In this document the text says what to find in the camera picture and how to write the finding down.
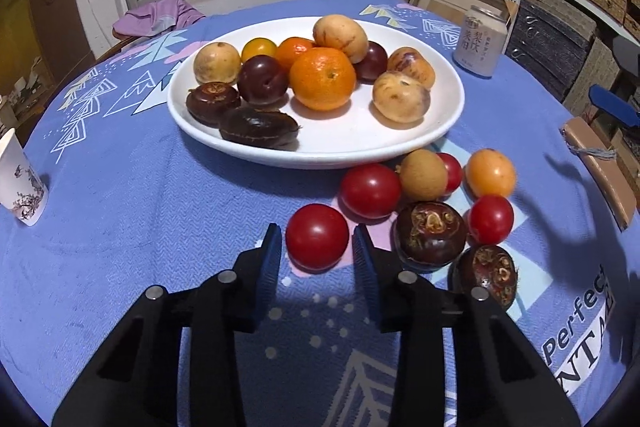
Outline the blue printed tablecloth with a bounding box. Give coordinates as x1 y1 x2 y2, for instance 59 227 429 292
0 0 640 427

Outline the dark red plum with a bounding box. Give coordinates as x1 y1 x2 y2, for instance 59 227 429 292
355 41 389 82
237 55 290 108

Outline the wooden glass-door cabinet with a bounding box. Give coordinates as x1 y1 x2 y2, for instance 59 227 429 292
0 0 96 132

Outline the printed white paper cup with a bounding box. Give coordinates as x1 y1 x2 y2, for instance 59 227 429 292
0 128 50 228

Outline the white oval plate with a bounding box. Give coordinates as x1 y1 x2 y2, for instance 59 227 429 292
166 16 466 170

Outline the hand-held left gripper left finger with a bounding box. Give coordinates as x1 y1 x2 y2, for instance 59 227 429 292
50 223 283 427

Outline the dark water chestnut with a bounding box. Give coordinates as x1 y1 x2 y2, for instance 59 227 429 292
186 82 242 126
452 245 517 312
391 201 468 270

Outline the oval tan speckled fruit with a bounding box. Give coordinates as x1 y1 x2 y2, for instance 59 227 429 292
313 15 369 64

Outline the orange loquat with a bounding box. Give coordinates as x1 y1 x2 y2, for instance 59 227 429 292
465 148 517 199

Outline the red cherry tomato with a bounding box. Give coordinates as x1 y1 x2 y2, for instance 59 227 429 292
285 203 350 271
340 163 402 219
467 195 515 245
436 153 463 196

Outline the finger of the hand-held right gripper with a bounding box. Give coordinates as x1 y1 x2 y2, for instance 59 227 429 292
588 85 640 128

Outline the purple garment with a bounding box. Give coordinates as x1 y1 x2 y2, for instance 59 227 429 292
112 0 206 40

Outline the small yellow-orange tomato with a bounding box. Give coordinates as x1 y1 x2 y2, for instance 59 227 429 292
241 37 277 64

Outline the tan longan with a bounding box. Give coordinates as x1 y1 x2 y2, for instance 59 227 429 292
398 149 448 202

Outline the elongated dark brown fruit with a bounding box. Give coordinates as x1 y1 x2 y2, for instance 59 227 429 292
218 107 301 148

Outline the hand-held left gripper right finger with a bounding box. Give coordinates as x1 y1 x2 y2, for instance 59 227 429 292
352 224 576 427

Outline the beige drink can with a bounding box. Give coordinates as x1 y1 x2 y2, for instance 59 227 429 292
453 5 509 79

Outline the large tan bruised fruit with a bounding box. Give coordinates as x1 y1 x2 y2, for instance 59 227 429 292
372 71 431 124

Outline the small mandarin orange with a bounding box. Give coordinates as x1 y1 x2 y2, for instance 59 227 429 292
276 37 317 70

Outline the brown-patched tan fruit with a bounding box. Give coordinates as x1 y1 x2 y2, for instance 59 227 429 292
387 47 436 90

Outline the round yellow-brown fruit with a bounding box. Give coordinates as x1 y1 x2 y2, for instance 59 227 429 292
193 42 242 85

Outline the large mandarin orange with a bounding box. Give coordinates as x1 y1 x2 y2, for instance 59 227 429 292
289 48 357 112

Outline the tan leather wallet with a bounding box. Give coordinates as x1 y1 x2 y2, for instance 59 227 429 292
560 117 638 232

